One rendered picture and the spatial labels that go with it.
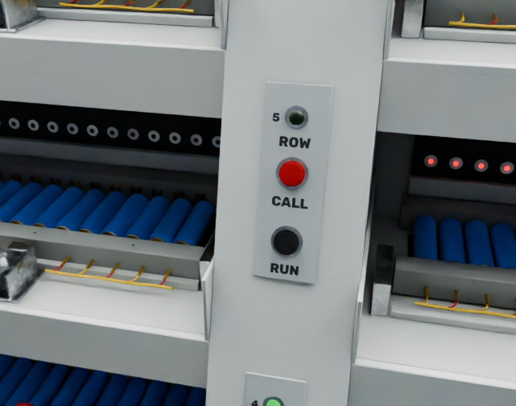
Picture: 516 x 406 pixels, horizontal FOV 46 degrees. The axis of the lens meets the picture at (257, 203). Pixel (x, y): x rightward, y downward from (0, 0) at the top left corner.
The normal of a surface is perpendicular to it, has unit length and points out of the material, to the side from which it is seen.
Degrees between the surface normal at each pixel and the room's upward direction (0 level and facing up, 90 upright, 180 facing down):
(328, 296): 90
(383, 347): 19
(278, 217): 90
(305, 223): 90
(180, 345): 109
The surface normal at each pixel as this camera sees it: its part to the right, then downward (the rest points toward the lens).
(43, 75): -0.22, 0.48
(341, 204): -0.21, 0.18
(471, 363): 0.00, -0.87
